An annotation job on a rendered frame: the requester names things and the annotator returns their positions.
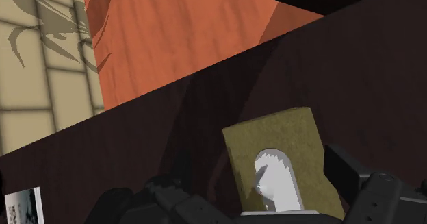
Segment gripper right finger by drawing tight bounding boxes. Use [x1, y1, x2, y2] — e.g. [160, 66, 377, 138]
[322, 144, 427, 224]

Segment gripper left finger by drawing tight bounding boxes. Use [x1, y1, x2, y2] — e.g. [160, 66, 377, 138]
[85, 174, 242, 224]

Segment olive box with white arch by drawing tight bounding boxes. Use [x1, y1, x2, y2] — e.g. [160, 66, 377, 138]
[222, 106, 346, 221]

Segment white framed grey picture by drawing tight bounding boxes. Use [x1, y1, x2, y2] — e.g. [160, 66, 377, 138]
[4, 186, 46, 224]

